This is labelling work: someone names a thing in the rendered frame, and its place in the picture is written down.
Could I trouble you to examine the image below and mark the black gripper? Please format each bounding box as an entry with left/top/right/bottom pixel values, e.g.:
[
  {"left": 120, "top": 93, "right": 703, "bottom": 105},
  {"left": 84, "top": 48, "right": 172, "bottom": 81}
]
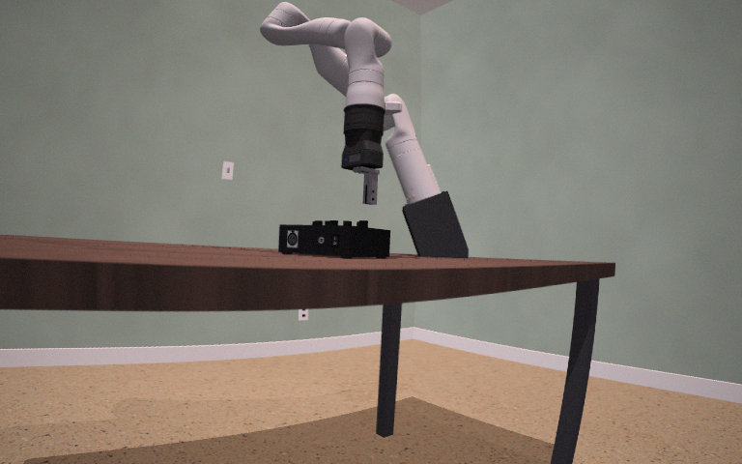
[{"left": 341, "top": 81, "right": 402, "bottom": 205}]

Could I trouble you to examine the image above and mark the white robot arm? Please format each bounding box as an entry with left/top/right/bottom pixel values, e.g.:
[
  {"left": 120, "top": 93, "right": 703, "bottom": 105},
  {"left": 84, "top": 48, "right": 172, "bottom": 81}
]
[{"left": 260, "top": 2, "right": 441, "bottom": 205}]

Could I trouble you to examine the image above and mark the black lighting desk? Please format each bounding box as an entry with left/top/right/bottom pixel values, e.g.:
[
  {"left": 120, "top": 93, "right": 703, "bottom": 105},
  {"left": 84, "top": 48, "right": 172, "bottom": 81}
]
[{"left": 278, "top": 220, "right": 390, "bottom": 259}]

